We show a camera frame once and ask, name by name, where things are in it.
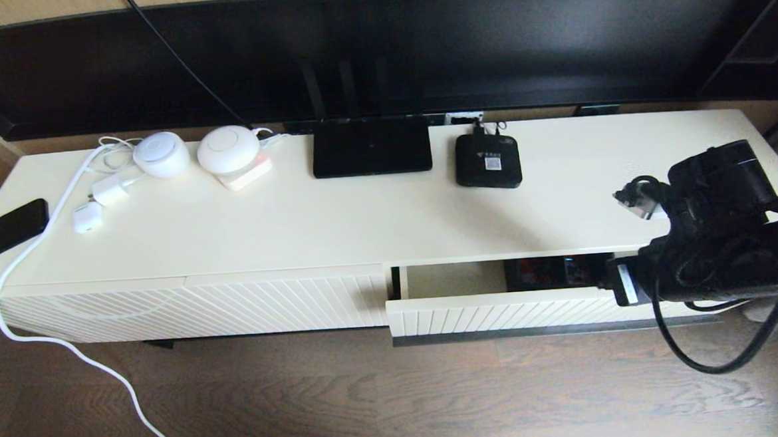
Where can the black set-top box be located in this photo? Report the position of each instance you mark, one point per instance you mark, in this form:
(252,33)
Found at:
(487,177)

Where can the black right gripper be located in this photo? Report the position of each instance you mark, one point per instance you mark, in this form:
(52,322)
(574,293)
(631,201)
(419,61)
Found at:
(718,268)

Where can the cream ribbed drawer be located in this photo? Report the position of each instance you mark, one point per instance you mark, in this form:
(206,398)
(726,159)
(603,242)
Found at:
(500,309)

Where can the white charger plug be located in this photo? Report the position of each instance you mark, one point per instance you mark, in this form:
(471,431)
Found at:
(109,191)

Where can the white wall socket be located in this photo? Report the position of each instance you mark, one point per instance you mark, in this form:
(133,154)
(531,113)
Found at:
(463,117)

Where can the red green small packet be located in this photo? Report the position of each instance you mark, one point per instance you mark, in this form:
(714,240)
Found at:
(536,273)

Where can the red and grey tool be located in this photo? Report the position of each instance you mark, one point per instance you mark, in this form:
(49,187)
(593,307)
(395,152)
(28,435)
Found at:
(575,271)

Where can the white dome device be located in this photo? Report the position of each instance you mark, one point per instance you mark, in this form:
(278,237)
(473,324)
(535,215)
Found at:
(227,149)

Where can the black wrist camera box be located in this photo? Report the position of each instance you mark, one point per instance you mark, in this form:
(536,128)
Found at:
(622,286)

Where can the black organizer box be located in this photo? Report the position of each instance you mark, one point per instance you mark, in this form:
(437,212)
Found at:
(512,275)

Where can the cream tv cabinet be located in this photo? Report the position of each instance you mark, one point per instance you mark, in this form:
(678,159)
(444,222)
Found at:
(296,230)

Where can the white round speaker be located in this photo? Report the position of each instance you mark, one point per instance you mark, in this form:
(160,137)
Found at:
(161,154)

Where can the black television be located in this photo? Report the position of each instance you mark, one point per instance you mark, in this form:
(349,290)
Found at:
(486,40)

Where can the white pink square base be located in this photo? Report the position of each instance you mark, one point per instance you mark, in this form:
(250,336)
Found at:
(250,178)

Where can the black side shelf unit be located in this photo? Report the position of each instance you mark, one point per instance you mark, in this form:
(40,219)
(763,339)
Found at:
(759,46)

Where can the black router with antennas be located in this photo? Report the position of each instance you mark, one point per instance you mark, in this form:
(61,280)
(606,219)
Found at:
(372,153)

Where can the black television foot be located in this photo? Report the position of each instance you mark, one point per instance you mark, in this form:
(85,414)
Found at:
(596,110)

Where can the black smartphone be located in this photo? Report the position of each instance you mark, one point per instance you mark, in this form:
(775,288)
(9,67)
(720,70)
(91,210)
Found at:
(3,232)

